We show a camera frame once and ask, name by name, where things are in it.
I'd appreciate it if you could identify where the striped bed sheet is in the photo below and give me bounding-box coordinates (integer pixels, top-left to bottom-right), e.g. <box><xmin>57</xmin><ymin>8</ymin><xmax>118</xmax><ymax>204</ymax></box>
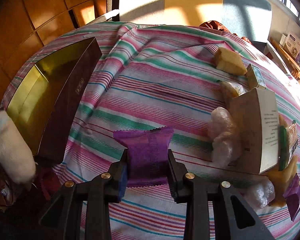
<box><xmin>1</xmin><ymin>21</ymin><xmax>300</xmax><ymax>240</ymax></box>

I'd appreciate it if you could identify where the clear white bun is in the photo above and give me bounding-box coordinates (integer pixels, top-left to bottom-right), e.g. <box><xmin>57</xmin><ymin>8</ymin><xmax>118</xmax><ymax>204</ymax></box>
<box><xmin>207</xmin><ymin>107</ymin><xmax>242</xmax><ymax>167</ymax></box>

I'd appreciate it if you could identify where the wooden wardrobe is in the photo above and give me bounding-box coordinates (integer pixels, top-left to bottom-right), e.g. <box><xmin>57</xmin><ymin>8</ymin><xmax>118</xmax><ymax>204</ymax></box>
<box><xmin>0</xmin><ymin>0</ymin><xmax>106</xmax><ymax>103</ymax></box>

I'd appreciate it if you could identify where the white fluffy roll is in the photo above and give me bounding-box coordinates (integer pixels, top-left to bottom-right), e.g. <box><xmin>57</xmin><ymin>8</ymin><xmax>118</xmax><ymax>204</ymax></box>
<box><xmin>0</xmin><ymin>111</ymin><xmax>36</xmax><ymax>184</ymax></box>

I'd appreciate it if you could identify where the white product box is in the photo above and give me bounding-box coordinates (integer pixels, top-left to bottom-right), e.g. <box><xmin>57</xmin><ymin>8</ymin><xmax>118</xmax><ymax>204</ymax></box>
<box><xmin>283</xmin><ymin>32</ymin><xmax>300</xmax><ymax>59</ymax></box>

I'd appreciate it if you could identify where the green yellow snack packet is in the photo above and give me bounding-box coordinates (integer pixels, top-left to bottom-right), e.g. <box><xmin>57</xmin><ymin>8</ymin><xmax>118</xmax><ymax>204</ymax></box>
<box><xmin>279</xmin><ymin>120</ymin><xmax>298</xmax><ymax>171</ymax></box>

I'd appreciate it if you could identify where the white paper box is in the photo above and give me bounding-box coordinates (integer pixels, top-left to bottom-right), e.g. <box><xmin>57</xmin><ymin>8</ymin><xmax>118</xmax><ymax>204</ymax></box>
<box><xmin>229</xmin><ymin>88</ymin><xmax>279</xmax><ymax>174</ymax></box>

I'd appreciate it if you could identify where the rust red cloth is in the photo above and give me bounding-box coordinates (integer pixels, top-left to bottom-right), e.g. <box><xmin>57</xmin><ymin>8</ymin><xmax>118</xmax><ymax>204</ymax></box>
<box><xmin>199</xmin><ymin>20</ymin><xmax>239</xmax><ymax>38</ymax></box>

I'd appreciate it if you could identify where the small green tea box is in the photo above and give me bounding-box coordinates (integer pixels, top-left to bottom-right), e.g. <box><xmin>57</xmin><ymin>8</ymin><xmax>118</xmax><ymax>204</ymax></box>
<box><xmin>246</xmin><ymin>64</ymin><xmax>267</xmax><ymax>89</ymax></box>

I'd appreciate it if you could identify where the purple snack packet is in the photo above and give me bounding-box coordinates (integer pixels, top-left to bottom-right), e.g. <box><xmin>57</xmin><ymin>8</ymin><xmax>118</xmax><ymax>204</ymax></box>
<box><xmin>283</xmin><ymin>173</ymin><xmax>300</xmax><ymax>221</ymax></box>
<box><xmin>113</xmin><ymin>127</ymin><xmax>174</xmax><ymax>187</ymax></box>

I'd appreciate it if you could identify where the yellow cake slice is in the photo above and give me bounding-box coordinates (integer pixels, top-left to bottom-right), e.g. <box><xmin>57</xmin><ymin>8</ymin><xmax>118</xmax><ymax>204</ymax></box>
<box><xmin>213</xmin><ymin>47</ymin><xmax>247</xmax><ymax>76</ymax></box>

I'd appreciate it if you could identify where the wooden side table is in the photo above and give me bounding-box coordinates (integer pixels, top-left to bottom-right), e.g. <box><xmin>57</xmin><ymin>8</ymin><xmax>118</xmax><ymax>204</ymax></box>
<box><xmin>270</xmin><ymin>37</ymin><xmax>300</xmax><ymax>81</ymax></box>

